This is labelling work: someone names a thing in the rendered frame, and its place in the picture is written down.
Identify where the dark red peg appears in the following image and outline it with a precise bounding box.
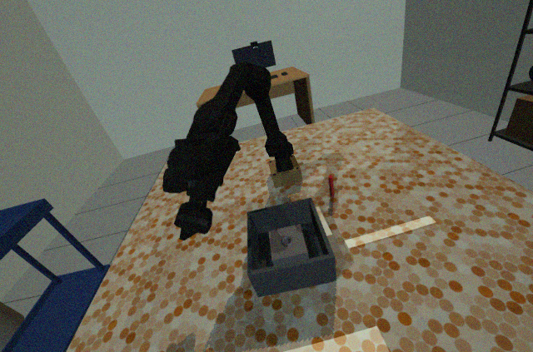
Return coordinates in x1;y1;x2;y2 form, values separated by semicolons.
329;176;334;196

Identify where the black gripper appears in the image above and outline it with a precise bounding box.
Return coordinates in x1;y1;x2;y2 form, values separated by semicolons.
174;174;224;240

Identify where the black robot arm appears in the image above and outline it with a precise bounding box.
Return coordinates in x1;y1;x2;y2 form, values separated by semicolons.
162;62;294;196

